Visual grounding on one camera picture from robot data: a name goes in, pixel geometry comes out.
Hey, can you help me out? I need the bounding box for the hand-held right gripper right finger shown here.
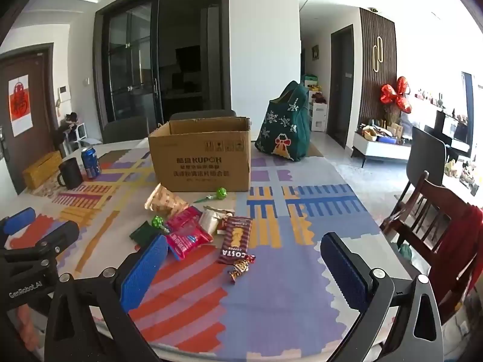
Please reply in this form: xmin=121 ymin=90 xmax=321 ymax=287
xmin=320 ymin=232 xmax=444 ymax=362

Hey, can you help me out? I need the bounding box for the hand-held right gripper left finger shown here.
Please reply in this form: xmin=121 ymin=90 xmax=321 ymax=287
xmin=44 ymin=234 xmax=169 ymax=362

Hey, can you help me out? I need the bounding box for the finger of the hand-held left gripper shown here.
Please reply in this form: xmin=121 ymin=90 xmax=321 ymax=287
xmin=4 ymin=221 xmax=81 ymax=283
xmin=0 ymin=208 xmax=37 ymax=239

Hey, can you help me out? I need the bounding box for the dark green snack packet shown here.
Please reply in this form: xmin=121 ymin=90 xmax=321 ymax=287
xmin=129 ymin=222 xmax=159 ymax=243

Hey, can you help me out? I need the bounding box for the small green lollipop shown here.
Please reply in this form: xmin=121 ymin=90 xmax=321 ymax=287
xmin=151 ymin=215 xmax=170 ymax=234

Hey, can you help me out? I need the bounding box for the pink snack packet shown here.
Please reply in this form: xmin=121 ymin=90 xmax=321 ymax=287
xmin=164 ymin=206 xmax=214 ymax=261

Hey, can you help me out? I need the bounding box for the gold snack packet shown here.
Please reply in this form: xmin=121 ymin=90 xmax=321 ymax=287
xmin=144 ymin=183 xmax=189 ymax=215

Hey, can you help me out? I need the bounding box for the silver foil pouch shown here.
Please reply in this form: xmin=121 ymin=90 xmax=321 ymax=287
xmin=199 ymin=205 xmax=236 ymax=236

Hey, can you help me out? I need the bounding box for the brown striped coffee packet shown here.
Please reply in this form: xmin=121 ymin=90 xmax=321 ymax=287
xmin=217 ymin=216 xmax=253 ymax=265

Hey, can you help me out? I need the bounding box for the small foil candy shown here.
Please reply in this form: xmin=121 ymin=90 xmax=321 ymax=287
xmin=227 ymin=254 xmax=256 ymax=283

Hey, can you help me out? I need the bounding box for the brown cardboard box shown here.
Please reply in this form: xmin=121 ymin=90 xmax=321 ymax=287
xmin=148 ymin=116 xmax=252 ymax=193

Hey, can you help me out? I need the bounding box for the person's left hand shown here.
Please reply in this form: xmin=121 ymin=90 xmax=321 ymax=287
xmin=15 ymin=305 xmax=42 ymax=348

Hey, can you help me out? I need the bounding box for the yellow wooden box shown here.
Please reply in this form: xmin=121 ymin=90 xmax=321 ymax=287
xmin=23 ymin=151 xmax=63 ymax=190

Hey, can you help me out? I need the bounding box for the colourful patterned tablecloth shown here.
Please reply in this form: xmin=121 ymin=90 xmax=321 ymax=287
xmin=0 ymin=141 xmax=382 ymax=362

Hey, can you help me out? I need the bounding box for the black mug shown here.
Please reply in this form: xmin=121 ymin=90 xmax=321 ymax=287
xmin=56 ymin=157 xmax=84 ymax=190

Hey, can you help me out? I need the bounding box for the blue soda can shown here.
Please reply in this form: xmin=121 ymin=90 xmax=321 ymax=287
xmin=81 ymin=146 xmax=102 ymax=179

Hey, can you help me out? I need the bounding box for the white stool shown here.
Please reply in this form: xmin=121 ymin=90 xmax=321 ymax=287
xmin=62 ymin=122 xmax=89 ymax=153

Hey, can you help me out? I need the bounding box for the brown wooden chair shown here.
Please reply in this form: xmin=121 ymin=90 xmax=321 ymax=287
xmin=379 ymin=171 xmax=483 ymax=325

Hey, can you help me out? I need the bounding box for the large green lollipop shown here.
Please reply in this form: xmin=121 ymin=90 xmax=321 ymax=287
xmin=193 ymin=187 xmax=229 ymax=204

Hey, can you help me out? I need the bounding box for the black and white plush toy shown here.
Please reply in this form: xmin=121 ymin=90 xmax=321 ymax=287
xmin=53 ymin=112 xmax=81 ymax=140

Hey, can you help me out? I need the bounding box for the red paper door poster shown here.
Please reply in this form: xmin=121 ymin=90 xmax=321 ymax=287
xmin=8 ymin=75 xmax=31 ymax=136

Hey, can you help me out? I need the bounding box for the red cloth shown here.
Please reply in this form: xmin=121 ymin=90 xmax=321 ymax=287
xmin=426 ymin=204 xmax=483 ymax=321

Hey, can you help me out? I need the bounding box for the brown entrance door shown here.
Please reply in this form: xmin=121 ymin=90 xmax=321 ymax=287
xmin=0 ymin=43 xmax=57 ymax=193

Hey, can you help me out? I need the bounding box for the grey upholstered chair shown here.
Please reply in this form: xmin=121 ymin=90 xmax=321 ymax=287
xmin=103 ymin=116 xmax=161 ymax=144

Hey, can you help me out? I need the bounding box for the white low cabinet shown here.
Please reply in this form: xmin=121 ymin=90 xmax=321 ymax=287
xmin=352 ymin=130 xmax=412 ymax=168

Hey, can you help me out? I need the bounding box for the dark grey dining chair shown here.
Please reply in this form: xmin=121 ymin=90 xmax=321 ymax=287
xmin=394 ymin=126 xmax=448 ymax=212

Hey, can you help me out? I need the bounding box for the green knitted snowflake bag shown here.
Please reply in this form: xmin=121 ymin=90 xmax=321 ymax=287
xmin=254 ymin=80 xmax=313 ymax=163

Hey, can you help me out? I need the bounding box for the white toy shelf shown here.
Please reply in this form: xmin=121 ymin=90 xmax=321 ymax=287
xmin=302 ymin=75 xmax=329 ymax=132

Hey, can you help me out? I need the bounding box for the dark interior door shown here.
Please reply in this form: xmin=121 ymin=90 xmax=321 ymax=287
xmin=326 ymin=24 xmax=355 ymax=148

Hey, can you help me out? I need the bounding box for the black framed glass sliding door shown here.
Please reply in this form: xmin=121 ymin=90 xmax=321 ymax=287
xmin=94 ymin=0 xmax=231 ymax=136

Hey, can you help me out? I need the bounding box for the red foil balloon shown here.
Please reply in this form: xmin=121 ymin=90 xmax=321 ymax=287
xmin=380 ymin=76 xmax=413 ymax=114

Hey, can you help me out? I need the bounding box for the white wall intercom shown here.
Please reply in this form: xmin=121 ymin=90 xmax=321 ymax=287
xmin=56 ymin=87 xmax=72 ymax=116

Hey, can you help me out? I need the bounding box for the gold wall ornament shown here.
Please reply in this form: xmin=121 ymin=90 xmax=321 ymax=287
xmin=372 ymin=36 xmax=387 ymax=74

